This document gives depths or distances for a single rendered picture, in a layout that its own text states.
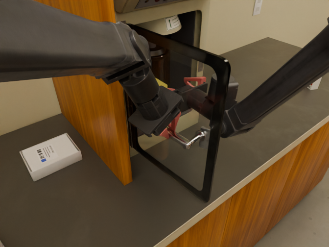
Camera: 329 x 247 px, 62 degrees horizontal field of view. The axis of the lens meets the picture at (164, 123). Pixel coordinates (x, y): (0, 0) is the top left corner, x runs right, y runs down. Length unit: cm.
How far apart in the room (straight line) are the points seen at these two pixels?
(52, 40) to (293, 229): 192
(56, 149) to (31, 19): 77
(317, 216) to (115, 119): 173
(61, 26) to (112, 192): 64
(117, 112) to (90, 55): 40
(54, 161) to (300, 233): 159
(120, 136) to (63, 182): 27
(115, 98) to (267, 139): 61
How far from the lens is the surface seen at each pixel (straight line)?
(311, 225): 210
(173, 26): 83
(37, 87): 116
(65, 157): 92
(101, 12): 57
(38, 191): 91
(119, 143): 73
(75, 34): 27
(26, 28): 21
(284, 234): 199
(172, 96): 54
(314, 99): 138
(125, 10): 66
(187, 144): 57
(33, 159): 96
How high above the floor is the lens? 159
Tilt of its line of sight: 37 degrees down
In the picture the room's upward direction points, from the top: straight up
